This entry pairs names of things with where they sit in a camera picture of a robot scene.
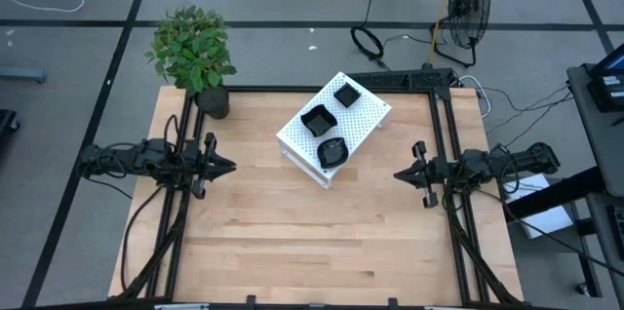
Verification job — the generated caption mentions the grey desk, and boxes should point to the grey desk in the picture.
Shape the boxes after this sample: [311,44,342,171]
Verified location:
[565,63,624,272]

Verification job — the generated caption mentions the short white cable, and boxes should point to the short white cable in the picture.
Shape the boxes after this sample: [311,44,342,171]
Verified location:
[457,74,492,120]

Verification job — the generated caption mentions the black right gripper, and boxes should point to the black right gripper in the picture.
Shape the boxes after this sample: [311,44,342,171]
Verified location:
[393,140,462,210]

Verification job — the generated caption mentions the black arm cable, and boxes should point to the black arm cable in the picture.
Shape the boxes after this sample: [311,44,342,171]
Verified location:
[475,187,624,280]
[119,182,167,296]

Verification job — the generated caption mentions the small black square plate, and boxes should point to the small black square plate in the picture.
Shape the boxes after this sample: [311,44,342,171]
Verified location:
[332,82,363,109]

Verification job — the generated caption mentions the black floor fan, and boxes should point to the black floor fan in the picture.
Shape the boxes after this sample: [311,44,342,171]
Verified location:
[428,0,492,68]

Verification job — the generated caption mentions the black caster base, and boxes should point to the black caster base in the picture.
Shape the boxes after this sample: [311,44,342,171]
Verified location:
[0,108,20,138]

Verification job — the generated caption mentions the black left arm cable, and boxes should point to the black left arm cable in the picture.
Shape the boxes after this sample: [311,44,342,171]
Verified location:
[119,182,167,296]

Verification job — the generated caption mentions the black aluminium table frame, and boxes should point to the black aluminium table frame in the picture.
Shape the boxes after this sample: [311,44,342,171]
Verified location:
[116,66,526,310]

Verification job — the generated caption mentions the black oval leaf plate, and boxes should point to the black oval leaf plate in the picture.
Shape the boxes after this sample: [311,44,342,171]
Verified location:
[316,136,350,170]

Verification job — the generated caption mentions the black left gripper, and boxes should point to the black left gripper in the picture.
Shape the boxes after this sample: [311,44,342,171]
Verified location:
[184,132,238,201]

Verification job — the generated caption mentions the green leafy plant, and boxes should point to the green leafy plant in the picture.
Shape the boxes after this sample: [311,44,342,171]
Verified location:
[144,5,239,95]

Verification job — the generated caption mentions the black wavy square plate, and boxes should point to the black wavy square plate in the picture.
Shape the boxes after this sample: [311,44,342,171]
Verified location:
[299,103,339,138]

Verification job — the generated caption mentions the black desk crossbar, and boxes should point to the black desk crossbar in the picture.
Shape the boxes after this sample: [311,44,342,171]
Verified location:
[504,166,605,221]

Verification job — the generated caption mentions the black laptop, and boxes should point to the black laptop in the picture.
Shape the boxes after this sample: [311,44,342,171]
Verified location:
[587,42,624,114]

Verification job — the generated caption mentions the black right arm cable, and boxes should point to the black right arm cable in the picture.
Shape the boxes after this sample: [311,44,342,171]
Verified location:
[475,187,624,280]

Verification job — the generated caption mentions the coiled black floor cable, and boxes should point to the coiled black floor cable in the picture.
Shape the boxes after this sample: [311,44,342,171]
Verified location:
[349,0,391,71]

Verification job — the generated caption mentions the yellow floor cable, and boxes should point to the yellow floor cable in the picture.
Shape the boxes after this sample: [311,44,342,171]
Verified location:
[427,0,464,67]

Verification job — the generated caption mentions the white perforated metal riser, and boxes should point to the white perforated metal riser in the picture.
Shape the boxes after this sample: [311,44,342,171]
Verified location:
[275,70,393,190]

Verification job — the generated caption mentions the white box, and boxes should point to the white box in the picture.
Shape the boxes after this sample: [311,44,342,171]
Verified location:
[501,173,575,241]

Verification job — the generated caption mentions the black plant pot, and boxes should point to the black plant pot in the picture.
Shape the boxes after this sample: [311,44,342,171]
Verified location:
[194,85,231,120]

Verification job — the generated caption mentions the grey furniture foot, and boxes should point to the grey furniture foot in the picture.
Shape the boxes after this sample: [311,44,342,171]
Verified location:
[0,67,48,85]

